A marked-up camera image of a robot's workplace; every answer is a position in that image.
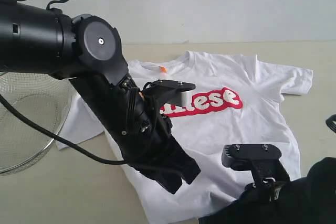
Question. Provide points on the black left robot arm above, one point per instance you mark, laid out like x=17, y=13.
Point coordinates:
x=87, y=51

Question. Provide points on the metal wire mesh basket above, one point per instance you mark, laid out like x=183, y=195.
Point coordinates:
x=41, y=99

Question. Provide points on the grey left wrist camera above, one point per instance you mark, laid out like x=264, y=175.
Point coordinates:
x=172, y=92

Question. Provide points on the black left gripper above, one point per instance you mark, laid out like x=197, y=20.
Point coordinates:
x=157, y=155

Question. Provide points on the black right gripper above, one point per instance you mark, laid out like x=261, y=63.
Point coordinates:
x=255, y=205

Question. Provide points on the white t-shirt red print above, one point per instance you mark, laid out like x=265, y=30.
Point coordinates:
x=236, y=101

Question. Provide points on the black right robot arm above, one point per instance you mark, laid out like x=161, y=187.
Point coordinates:
x=310, y=199

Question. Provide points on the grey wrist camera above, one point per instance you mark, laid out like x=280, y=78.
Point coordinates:
x=172, y=92
x=262, y=160

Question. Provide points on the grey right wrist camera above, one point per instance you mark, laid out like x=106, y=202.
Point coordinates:
x=262, y=160

